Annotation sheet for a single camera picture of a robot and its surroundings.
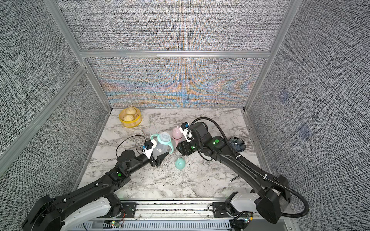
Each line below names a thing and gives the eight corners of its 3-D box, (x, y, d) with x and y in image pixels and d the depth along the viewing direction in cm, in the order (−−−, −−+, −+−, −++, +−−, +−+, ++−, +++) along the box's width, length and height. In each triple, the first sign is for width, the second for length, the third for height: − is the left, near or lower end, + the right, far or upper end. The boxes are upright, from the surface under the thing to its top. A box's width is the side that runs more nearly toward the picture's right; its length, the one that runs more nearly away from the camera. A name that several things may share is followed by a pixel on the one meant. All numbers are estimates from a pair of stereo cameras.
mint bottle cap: (175, 169, 89) (174, 166, 86) (175, 161, 93) (175, 157, 89) (185, 169, 89) (185, 166, 86) (185, 161, 93) (185, 157, 89)
